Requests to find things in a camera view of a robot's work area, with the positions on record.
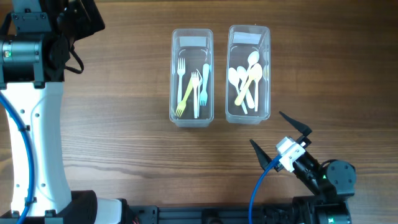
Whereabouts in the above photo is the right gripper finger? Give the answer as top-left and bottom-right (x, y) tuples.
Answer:
(249, 139), (272, 170)
(279, 111), (312, 136)

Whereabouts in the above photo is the yellow spoon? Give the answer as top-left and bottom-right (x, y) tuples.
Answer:
(234, 64), (261, 106)

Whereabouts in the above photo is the white spoon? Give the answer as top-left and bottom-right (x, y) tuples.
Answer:
(251, 63), (262, 112)
(237, 66), (255, 109)
(246, 51), (259, 74)
(226, 67), (248, 116)

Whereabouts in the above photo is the pale blue fork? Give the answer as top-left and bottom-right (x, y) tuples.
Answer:
(200, 63), (210, 106)

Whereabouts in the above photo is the cream yellow fork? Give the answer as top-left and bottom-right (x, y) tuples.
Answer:
(175, 80), (193, 118)

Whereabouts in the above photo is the white fork long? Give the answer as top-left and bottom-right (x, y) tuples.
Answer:
(191, 72), (200, 119)

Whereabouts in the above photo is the white fork pointing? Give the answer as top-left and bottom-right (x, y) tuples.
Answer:
(177, 57), (185, 103)

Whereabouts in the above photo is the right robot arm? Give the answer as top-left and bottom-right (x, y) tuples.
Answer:
(248, 112), (356, 224)

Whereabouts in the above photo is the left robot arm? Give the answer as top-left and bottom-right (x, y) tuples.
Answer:
(1, 0), (131, 223)

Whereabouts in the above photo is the right clear plastic container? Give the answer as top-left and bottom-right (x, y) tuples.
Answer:
(225, 25), (271, 124)

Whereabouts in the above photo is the clear plastic container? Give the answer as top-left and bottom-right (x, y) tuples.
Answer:
(225, 25), (271, 124)
(169, 29), (215, 128)

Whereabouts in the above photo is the left clear plastic container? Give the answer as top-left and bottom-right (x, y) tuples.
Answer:
(169, 29), (215, 128)

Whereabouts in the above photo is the left blue cable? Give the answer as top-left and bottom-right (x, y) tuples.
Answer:
(0, 93), (35, 224)

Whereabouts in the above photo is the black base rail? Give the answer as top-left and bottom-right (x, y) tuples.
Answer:
(124, 203), (352, 224)

